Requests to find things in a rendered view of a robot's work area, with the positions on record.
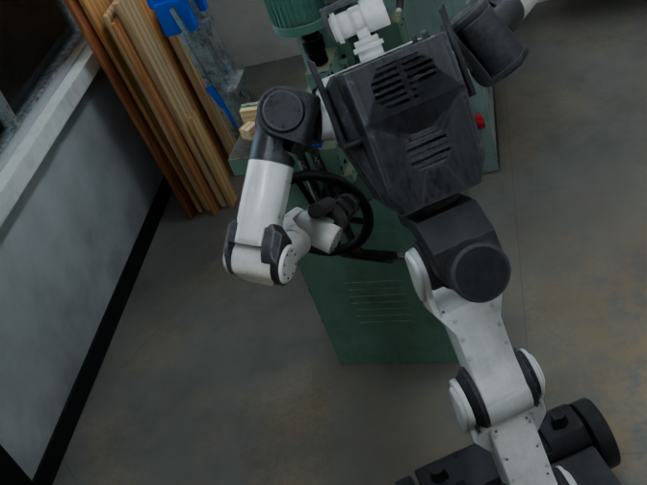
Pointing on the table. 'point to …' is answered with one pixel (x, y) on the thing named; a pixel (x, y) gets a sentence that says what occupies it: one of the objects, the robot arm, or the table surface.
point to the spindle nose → (315, 47)
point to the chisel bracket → (326, 66)
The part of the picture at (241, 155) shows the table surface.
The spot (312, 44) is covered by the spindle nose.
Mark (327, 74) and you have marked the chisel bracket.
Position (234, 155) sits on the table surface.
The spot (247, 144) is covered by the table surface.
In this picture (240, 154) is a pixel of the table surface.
